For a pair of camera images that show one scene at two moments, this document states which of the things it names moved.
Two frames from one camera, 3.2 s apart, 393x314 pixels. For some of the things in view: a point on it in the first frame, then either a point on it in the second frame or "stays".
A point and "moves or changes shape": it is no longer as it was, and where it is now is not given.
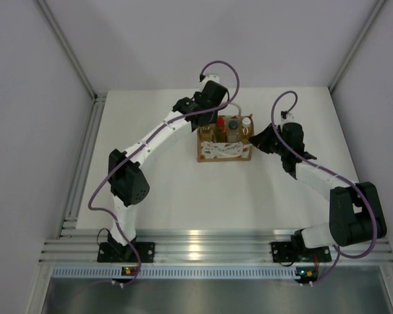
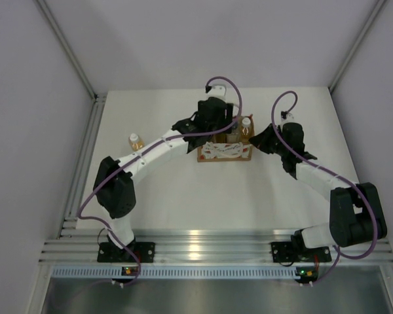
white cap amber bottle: [207, 133] moves or changes shape
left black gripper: [214, 119] → [226, 118]
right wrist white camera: [289, 118] stays
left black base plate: [110, 252] stays
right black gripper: [261, 140] stays
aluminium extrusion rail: [209, 245] stays
